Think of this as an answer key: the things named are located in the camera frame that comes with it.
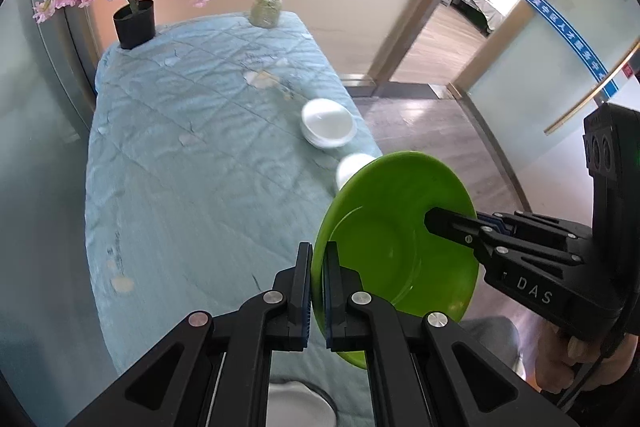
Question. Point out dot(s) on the glass vase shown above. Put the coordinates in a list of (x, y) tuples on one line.
[(265, 9)]

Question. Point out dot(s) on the light blue quilted blanket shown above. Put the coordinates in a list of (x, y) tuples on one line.
[(200, 167)]

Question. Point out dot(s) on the blue glass sticker band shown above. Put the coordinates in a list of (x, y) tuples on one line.
[(560, 27)]

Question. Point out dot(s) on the person's right hand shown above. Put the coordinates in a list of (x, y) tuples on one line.
[(565, 362)]

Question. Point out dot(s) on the green plastic bowl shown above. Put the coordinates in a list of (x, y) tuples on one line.
[(390, 252)]

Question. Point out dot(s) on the white ceramic bowl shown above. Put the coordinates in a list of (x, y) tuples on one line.
[(327, 122), (350, 169)]

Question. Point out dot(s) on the grey cloth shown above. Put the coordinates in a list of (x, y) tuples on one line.
[(492, 342)]

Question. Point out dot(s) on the covered table in hallway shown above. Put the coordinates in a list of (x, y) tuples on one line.
[(475, 9)]

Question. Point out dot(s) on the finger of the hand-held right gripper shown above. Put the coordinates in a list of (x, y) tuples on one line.
[(545, 227), (460, 231)]

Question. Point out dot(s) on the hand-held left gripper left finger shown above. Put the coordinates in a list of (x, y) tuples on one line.
[(295, 307)]

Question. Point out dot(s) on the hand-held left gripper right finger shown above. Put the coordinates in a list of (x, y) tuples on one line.
[(336, 307)]

